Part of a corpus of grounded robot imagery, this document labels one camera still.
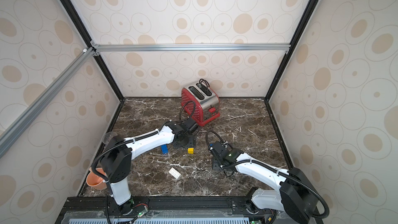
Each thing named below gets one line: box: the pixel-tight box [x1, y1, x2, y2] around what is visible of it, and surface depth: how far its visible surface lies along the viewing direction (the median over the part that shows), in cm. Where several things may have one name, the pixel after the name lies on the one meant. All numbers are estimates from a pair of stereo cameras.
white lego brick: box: [167, 166, 181, 179], surface depth 85 cm
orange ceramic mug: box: [86, 166, 108, 191], surface depth 77 cm
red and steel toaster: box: [180, 81, 221, 127], surface depth 100 cm
